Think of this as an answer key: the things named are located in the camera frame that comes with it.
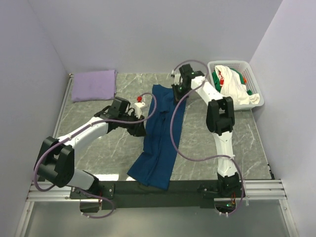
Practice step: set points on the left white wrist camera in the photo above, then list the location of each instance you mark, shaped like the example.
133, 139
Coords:
138, 108

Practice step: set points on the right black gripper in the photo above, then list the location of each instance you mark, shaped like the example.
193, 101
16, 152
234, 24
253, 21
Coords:
177, 97

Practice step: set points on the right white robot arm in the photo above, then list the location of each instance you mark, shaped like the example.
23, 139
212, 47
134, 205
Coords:
220, 120

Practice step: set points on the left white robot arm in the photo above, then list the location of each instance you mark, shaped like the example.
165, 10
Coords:
56, 159

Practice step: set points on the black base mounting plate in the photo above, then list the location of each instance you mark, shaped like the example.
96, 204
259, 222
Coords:
185, 193

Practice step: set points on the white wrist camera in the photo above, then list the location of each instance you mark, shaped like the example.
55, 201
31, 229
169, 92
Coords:
138, 108
177, 77

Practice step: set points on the green t shirt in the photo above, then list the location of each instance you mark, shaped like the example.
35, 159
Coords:
219, 81

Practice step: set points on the folded purple t shirt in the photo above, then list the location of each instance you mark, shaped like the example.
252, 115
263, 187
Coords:
93, 86

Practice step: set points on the white t shirt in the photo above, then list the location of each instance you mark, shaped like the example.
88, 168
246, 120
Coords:
232, 87

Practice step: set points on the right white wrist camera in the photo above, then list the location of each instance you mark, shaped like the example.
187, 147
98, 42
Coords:
177, 77

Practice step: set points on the white plastic laundry basket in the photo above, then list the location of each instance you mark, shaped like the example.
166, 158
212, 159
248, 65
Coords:
245, 69

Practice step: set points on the blue t shirt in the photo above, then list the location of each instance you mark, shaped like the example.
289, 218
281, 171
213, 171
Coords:
155, 164

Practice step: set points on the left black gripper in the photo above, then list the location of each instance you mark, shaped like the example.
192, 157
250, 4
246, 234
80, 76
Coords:
138, 129

